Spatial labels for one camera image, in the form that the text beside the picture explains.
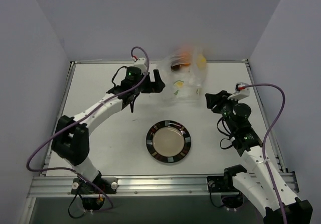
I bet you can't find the dark red fake apple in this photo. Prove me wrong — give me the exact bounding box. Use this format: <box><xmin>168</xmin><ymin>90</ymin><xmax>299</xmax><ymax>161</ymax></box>
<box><xmin>171</xmin><ymin>63</ymin><xmax>184</xmax><ymax>71</ymax></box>

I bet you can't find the clear printed plastic bag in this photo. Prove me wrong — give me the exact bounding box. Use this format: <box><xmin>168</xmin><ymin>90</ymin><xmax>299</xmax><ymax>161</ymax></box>
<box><xmin>156</xmin><ymin>46</ymin><xmax>208</xmax><ymax>102</ymax></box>

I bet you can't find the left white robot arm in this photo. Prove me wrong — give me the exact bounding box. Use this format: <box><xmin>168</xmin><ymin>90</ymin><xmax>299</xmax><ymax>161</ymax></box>
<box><xmin>51</xmin><ymin>66</ymin><xmax>165</xmax><ymax>193</ymax></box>

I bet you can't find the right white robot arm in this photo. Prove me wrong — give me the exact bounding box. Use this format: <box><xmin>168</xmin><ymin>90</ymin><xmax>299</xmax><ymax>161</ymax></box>
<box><xmin>205</xmin><ymin>90</ymin><xmax>313</xmax><ymax>223</ymax></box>

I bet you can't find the yellow fake fruit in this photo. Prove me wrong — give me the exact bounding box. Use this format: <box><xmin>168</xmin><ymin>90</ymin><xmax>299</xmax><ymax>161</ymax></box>
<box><xmin>196</xmin><ymin>54</ymin><xmax>207</xmax><ymax>70</ymax></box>

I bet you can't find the orange fake fruit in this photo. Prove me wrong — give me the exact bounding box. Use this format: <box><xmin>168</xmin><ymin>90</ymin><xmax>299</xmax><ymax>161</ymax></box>
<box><xmin>178</xmin><ymin>47</ymin><xmax>194</xmax><ymax>67</ymax></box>

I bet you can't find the black rimmed ceramic plate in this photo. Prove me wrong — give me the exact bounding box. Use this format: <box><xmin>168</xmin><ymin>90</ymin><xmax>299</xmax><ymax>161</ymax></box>
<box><xmin>145</xmin><ymin>120</ymin><xmax>192</xmax><ymax>164</ymax></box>

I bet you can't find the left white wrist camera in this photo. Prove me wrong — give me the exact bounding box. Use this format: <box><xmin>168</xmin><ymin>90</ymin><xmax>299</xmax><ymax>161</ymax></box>
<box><xmin>132</xmin><ymin>56</ymin><xmax>147</xmax><ymax>72</ymax></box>

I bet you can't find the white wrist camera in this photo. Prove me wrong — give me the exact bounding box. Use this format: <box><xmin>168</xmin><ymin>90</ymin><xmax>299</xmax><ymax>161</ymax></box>
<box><xmin>132</xmin><ymin>56</ymin><xmax>147</xmax><ymax>72</ymax></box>
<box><xmin>228</xmin><ymin>82</ymin><xmax>250</xmax><ymax>101</ymax></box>

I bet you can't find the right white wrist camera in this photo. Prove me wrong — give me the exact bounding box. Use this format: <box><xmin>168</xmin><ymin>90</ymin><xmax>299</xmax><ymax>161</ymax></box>
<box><xmin>228</xmin><ymin>82</ymin><xmax>250</xmax><ymax>101</ymax></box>

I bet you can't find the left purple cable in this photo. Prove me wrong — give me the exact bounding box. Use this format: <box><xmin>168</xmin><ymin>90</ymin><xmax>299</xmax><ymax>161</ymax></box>
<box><xmin>26</xmin><ymin>47</ymin><xmax>151</xmax><ymax>212</ymax></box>

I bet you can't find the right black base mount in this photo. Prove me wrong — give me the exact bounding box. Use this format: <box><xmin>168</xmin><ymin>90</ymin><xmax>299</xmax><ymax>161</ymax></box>
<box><xmin>207</xmin><ymin>175</ymin><xmax>245</xmax><ymax>212</ymax></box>

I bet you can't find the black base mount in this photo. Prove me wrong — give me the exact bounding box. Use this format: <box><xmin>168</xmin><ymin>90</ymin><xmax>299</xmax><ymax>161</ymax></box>
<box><xmin>71</xmin><ymin>177</ymin><xmax>118</xmax><ymax>212</ymax></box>
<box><xmin>207</xmin><ymin>175</ymin><xmax>245</xmax><ymax>212</ymax></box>

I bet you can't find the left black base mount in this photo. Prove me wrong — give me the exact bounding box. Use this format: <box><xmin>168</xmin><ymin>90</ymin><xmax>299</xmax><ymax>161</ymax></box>
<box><xmin>71</xmin><ymin>177</ymin><xmax>118</xmax><ymax>212</ymax></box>

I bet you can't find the aluminium front frame rail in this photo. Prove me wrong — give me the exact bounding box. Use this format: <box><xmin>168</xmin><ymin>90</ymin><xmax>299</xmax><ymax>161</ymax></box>
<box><xmin>27</xmin><ymin>172</ymin><xmax>299</xmax><ymax>198</ymax></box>

